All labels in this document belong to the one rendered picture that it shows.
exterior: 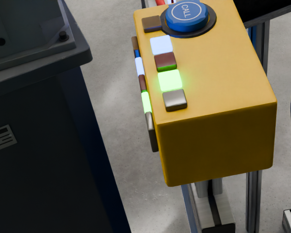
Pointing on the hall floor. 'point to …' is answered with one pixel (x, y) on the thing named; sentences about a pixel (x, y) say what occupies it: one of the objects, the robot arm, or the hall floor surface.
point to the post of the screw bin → (257, 44)
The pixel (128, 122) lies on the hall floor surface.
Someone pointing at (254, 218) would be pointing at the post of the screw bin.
